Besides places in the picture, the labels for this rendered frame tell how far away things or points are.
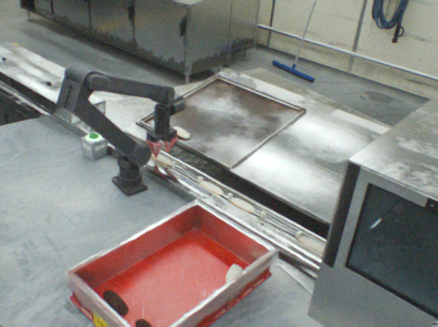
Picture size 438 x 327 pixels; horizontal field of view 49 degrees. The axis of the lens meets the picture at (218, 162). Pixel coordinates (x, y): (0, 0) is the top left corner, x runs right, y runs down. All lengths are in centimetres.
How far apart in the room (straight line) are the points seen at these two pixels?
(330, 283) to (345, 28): 440
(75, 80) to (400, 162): 88
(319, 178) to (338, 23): 387
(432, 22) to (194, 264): 406
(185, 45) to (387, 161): 360
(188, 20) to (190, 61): 38
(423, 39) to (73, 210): 412
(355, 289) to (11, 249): 96
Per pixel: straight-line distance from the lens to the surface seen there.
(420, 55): 517
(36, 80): 240
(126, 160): 169
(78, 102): 139
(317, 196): 165
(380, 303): 119
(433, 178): 107
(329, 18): 551
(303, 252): 146
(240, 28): 529
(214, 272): 140
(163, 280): 137
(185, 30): 450
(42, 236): 156
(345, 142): 190
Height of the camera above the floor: 180
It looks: 31 degrees down
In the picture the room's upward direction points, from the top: 5 degrees clockwise
